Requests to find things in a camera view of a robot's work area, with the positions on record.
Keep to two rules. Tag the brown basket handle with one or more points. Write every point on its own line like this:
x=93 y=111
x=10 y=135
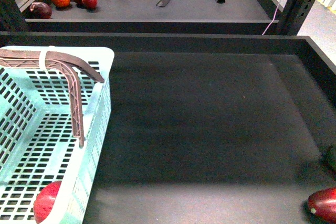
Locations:
x=65 y=64

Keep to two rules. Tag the light blue plastic basket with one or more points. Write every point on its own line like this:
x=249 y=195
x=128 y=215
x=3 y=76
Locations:
x=37 y=143

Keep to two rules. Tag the red yellow apple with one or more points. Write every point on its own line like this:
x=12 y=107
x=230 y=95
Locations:
x=90 y=4

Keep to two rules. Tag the dark red apple front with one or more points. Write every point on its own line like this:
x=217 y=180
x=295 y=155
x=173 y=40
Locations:
x=40 y=10

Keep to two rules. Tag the white zip tie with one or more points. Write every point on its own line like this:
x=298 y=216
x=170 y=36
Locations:
x=42 y=57

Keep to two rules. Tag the dark green avocado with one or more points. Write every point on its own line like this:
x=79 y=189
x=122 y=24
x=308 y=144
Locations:
x=330 y=157

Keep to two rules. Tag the dark red mango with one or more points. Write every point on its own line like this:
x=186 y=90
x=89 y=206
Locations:
x=322 y=204

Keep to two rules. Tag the black shelf upright post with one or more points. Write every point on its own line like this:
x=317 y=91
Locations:
x=11 y=17

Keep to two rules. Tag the black rack post right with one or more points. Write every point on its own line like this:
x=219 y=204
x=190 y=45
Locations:
x=293 y=16

